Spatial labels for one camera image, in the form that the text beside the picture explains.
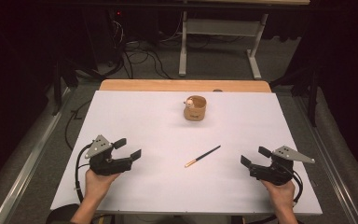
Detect person's left hand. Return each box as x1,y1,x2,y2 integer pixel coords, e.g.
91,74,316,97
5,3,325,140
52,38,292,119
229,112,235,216
84,169,121,203

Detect person's dark clothed leg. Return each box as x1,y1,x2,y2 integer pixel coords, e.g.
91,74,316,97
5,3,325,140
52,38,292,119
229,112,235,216
45,203,82,224

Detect dark cabinet with red light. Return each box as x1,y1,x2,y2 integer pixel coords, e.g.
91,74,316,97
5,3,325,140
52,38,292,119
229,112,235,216
82,6,161,63

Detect wooden table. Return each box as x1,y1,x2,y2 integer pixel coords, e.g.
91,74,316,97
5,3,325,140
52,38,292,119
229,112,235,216
99,78,272,93

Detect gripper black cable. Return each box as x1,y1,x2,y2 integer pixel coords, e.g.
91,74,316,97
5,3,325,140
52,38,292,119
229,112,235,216
287,164,305,206
75,143,93,203

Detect metal floor rail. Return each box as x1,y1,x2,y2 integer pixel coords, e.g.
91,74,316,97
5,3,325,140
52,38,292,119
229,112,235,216
294,95,358,224
0,87,76,224

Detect bundle of floor cables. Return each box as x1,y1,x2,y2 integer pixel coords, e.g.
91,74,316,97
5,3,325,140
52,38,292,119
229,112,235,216
105,12,181,80

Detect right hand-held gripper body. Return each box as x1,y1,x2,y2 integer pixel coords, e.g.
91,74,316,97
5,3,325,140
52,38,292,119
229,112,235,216
249,146,316,187

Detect black pen with gold end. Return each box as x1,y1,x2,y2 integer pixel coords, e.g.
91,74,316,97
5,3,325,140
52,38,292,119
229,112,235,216
184,145,222,169

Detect person's right hand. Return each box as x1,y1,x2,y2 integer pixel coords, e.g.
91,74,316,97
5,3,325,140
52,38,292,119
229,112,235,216
260,179,296,210

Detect white metal desk frame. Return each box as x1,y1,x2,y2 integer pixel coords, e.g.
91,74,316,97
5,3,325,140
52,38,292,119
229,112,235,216
178,10,269,80

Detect thin black floor cable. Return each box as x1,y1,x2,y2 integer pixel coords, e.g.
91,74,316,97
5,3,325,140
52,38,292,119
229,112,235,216
63,98,93,151

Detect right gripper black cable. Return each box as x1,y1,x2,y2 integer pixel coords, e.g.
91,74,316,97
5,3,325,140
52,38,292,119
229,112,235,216
287,164,305,206

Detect white table sheet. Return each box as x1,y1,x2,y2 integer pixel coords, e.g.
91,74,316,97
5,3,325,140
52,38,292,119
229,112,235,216
49,90,324,217

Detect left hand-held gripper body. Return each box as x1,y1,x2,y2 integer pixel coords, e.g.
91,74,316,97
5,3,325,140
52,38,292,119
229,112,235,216
84,134,135,176

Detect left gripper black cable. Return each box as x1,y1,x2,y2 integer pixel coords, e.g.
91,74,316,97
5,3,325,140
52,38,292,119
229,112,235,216
75,143,93,203

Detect black stand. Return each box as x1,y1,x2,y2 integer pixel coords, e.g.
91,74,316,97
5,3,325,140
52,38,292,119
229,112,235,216
268,66,323,128
51,57,90,117

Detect wooden pen holder cup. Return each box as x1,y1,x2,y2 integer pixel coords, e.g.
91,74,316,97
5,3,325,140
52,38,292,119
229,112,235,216
183,94,207,122

